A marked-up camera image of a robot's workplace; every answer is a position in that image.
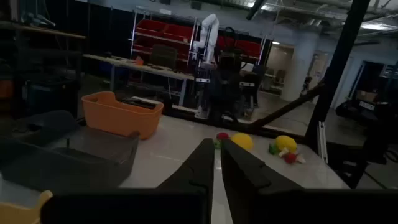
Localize green-capped toy mushroom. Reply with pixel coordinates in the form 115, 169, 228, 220
268, 143, 290, 158

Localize grey plastic basket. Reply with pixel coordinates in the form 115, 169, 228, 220
0, 110, 141, 191

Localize yellow plastic basket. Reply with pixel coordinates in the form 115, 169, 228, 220
0, 190, 53, 224

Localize dark office chair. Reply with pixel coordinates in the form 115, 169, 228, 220
149, 44, 178, 70

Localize yellow toy lemon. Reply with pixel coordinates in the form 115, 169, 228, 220
274, 135, 298, 153
230, 133, 254, 151

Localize wooden work table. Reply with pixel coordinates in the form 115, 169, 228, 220
83, 54, 195, 106

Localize black machine with white label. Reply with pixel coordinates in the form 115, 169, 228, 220
335, 99, 398, 162

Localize red-capped toy mushroom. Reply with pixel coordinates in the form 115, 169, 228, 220
283, 152, 307, 165

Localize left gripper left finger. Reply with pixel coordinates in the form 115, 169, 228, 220
157, 138, 215, 191

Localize orange plastic basket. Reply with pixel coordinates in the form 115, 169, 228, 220
81, 91, 165, 141

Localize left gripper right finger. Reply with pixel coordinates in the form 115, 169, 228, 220
221, 139, 304, 192

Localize wooden shelf board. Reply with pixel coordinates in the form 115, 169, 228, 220
0, 21, 86, 41

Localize cardboard box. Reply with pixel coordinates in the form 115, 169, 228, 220
356, 90, 379, 103

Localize metal shelf rack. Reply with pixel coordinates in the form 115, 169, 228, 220
130, 9, 271, 69

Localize red toy bell pepper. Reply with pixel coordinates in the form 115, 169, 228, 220
213, 132, 230, 149

